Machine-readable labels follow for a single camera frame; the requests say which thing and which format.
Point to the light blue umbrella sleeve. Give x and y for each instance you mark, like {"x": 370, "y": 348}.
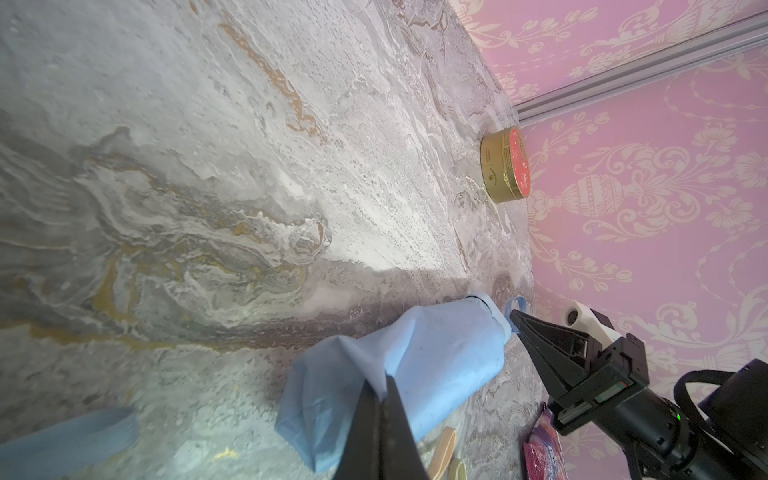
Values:
{"x": 438, "y": 356}

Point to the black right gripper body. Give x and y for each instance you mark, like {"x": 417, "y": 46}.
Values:
{"x": 618, "y": 375}

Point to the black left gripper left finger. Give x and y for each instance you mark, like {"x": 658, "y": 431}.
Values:
{"x": 361, "y": 458}

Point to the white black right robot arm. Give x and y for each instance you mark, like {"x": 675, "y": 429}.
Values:
{"x": 714, "y": 426}

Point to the purple candy bag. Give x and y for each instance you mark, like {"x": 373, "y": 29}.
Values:
{"x": 542, "y": 450}

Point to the aluminium corner frame post right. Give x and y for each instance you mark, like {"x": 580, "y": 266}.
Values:
{"x": 712, "y": 46}

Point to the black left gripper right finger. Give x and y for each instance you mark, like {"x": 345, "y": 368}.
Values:
{"x": 399, "y": 456}

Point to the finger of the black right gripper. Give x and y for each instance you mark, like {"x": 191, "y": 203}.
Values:
{"x": 559, "y": 354}

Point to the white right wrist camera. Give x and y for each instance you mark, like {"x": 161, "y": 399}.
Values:
{"x": 584, "y": 319}

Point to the beige umbrella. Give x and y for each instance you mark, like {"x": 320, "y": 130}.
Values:
{"x": 444, "y": 463}

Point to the round gold red candy tin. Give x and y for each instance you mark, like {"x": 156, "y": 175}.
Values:
{"x": 504, "y": 166}

